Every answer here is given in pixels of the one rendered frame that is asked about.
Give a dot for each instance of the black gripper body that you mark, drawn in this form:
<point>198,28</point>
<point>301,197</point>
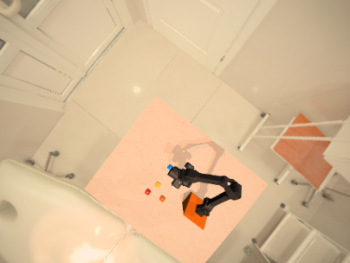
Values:
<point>176,184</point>

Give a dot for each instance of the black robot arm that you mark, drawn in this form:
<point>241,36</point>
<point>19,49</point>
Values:
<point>187,177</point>

